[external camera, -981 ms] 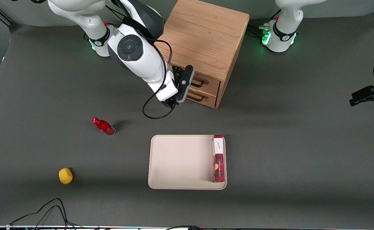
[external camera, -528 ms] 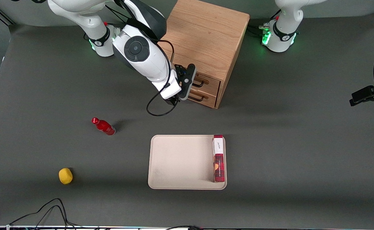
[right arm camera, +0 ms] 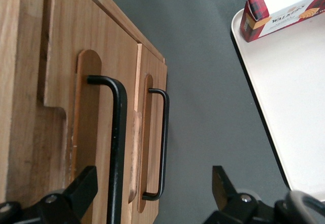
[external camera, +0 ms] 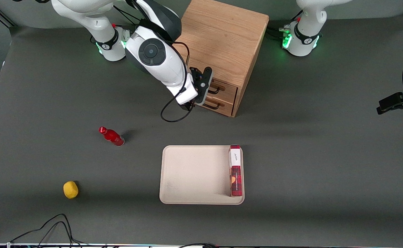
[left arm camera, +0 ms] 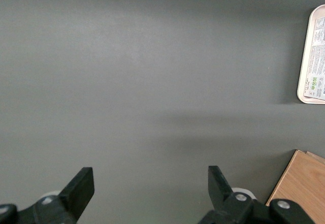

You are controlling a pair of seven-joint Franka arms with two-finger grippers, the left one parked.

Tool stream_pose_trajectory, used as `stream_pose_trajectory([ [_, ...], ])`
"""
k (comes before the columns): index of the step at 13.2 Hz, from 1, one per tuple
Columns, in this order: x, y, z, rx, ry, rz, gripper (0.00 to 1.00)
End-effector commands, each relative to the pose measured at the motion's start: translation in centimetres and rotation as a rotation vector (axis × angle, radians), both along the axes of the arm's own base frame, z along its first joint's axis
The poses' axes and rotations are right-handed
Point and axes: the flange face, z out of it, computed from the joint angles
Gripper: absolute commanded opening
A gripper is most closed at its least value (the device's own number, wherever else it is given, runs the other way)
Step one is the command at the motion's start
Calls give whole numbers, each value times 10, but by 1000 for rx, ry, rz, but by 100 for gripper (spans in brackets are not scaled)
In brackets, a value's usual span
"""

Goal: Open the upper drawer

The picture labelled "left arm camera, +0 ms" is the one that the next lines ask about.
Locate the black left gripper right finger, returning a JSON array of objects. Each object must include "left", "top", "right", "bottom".
[{"left": 200, "top": 165, "right": 314, "bottom": 224}]

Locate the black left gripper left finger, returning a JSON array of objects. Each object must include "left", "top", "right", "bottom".
[{"left": 0, "top": 167, "right": 95, "bottom": 224}]

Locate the wooden drawer cabinet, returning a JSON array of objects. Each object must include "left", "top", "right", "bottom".
[{"left": 265, "top": 149, "right": 325, "bottom": 224}]

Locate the beige plastic tray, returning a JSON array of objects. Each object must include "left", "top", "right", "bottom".
[{"left": 296, "top": 4, "right": 325, "bottom": 105}]

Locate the red and white carton box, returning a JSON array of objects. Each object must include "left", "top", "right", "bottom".
[{"left": 303, "top": 15, "right": 325, "bottom": 102}]

